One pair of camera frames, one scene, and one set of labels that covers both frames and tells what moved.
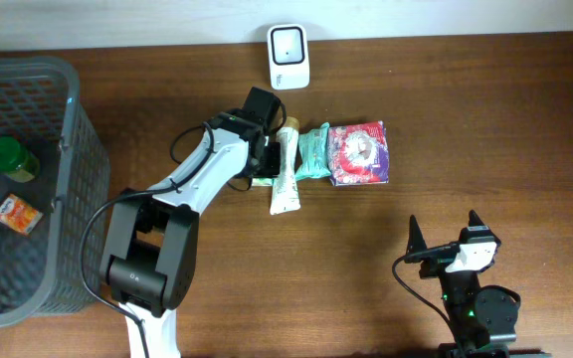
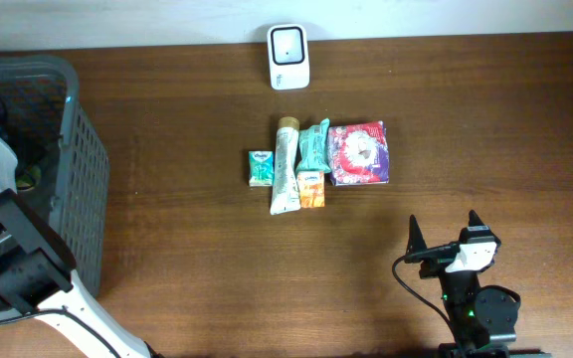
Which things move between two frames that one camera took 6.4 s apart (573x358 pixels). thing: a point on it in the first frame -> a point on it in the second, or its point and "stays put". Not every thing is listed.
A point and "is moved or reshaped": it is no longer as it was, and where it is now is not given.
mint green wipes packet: x=312 y=151 stays put
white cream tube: x=286 y=198 stays put
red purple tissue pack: x=358 y=154 stays put
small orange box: x=18 y=213 is moved or reshaped
